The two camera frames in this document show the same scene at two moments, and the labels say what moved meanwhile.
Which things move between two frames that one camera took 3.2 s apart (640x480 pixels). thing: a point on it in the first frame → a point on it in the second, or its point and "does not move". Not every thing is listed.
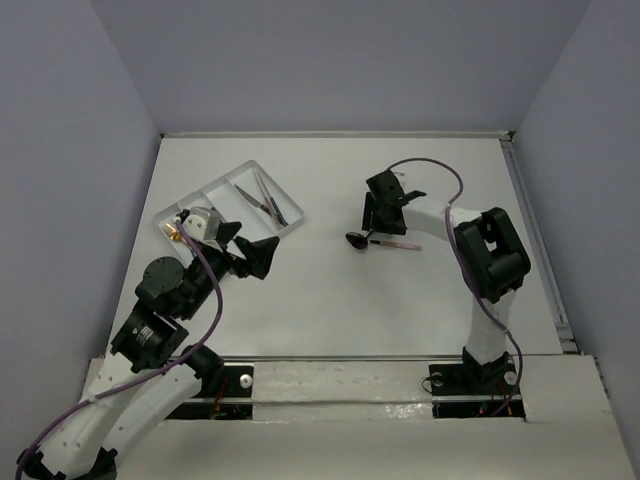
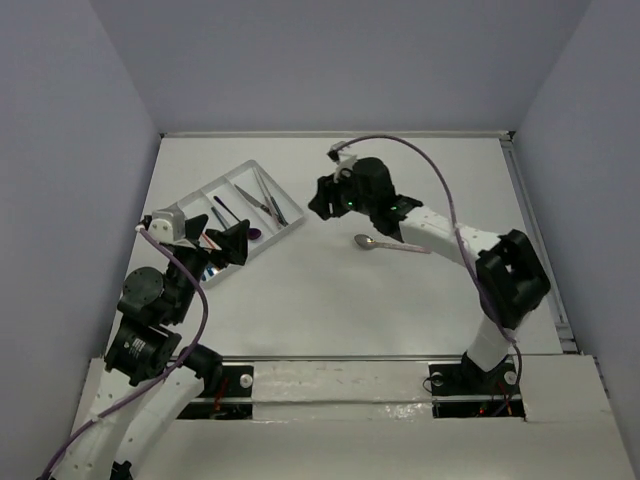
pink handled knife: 272,210 does not move
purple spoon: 358,239 → 253,233
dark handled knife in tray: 253,201 does not move
